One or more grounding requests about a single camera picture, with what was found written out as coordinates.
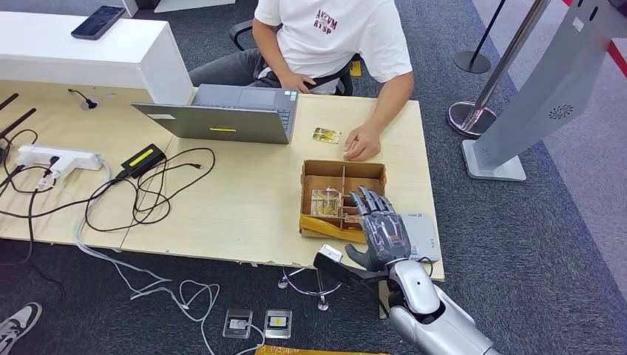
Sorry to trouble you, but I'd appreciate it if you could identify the grey power strip cable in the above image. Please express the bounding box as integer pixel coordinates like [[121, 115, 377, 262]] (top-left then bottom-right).
[[73, 159, 173, 285]]

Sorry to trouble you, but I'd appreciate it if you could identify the chrome stanchion post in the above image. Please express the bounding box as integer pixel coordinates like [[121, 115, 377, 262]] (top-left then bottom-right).
[[447, 0, 552, 140]]

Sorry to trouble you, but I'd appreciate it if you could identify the black power adapter yellow label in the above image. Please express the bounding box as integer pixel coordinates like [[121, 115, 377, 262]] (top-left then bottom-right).
[[120, 143, 168, 180]]

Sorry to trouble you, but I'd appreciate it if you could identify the dark smartphone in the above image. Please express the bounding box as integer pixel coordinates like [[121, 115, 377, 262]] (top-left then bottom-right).
[[70, 4, 127, 41]]

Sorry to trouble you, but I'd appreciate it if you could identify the grey laptop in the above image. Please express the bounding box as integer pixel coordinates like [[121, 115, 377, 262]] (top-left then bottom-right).
[[131, 83, 299, 146]]

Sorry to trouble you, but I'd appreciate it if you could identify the white power strip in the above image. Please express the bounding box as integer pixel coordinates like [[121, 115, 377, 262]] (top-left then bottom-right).
[[16, 144, 105, 172]]

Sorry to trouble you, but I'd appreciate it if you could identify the cardboard divider box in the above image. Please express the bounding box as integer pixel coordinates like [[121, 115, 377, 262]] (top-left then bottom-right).
[[299, 159, 388, 245]]

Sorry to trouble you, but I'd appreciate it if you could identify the looped black adapter cable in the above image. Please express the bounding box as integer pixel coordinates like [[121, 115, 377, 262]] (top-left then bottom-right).
[[84, 146, 217, 234]]

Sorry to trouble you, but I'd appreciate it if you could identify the person's right hand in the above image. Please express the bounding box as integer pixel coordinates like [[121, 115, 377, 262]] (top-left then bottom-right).
[[278, 70, 317, 94]]

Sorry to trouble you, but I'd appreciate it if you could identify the black stanchion post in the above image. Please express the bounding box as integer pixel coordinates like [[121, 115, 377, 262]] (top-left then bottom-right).
[[453, 0, 508, 75]]

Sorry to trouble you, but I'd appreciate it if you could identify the desk grommet with black cable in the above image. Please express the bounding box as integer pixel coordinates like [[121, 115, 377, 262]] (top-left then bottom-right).
[[67, 88, 101, 111]]

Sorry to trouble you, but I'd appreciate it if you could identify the yellow floor tape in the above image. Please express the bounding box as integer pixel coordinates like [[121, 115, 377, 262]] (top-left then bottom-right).
[[254, 344, 393, 355]]

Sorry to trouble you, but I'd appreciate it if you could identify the chrome stool base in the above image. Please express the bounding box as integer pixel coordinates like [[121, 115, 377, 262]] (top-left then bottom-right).
[[277, 266, 344, 313]]

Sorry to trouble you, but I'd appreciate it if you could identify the white plug adapter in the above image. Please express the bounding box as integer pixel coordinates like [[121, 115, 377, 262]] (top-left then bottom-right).
[[35, 155, 75, 192]]

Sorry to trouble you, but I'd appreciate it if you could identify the floor socket with white plug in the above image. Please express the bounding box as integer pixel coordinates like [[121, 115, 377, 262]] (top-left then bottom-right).
[[223, 308, 254, 340]]

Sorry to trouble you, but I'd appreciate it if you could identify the floor socket with yellow label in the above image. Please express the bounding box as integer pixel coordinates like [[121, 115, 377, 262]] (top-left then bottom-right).
[[263, 308, 294, 340]]

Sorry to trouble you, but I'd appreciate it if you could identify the red barrier belt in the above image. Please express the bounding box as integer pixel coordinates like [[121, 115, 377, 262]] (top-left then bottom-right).
[[563, 0, 627, 79]]

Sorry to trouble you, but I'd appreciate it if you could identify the thin black cable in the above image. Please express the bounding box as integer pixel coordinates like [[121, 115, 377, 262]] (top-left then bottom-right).
[[0, 128, 67, 305]]

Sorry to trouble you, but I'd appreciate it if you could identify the grey card reader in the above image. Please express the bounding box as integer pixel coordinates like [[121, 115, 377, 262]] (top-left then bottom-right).
[[399, 212, 442, 264]]

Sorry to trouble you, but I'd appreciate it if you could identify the white floor cable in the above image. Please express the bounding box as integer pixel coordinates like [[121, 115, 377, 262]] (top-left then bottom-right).
[[112, 260, 268, 355]]

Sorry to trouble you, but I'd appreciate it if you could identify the person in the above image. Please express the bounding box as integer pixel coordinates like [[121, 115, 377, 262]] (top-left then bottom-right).
[[188, 0, 415, 163]]

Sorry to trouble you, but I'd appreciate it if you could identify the picture printed ID card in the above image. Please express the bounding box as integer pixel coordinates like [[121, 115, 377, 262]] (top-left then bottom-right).
[[312, 126, 343, 146]]

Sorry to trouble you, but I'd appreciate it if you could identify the person's left hand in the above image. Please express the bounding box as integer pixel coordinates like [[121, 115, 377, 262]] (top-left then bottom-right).
[[342, 123, 382, 163]]

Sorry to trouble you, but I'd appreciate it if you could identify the grey slanted kiosk stand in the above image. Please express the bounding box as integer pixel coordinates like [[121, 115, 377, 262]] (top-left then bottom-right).
[[461, 0, 627, 183]]

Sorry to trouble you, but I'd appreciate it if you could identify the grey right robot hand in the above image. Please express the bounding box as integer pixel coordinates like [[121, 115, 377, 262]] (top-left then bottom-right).
[[344, 185, 413, 274]]

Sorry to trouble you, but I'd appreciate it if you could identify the grey white sneaker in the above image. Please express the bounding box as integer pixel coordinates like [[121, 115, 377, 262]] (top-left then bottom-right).
[[0, 302, 44, 355]]

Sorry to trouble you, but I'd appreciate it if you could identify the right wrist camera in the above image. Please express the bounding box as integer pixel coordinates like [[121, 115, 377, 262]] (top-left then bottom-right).
[[313, 243, 353, 283]]

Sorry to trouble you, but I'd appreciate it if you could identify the clear holder with key cards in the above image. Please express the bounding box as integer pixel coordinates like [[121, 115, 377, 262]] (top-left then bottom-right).
[[310, 188, 344, 218]]

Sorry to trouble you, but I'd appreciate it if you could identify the black power cable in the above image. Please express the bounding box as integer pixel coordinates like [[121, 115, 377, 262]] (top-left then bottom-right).
[[0, 176, 123, 219]]

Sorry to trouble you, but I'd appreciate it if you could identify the white furniture base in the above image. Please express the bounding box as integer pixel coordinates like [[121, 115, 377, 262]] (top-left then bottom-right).
[[122, 0, 236, 18]]

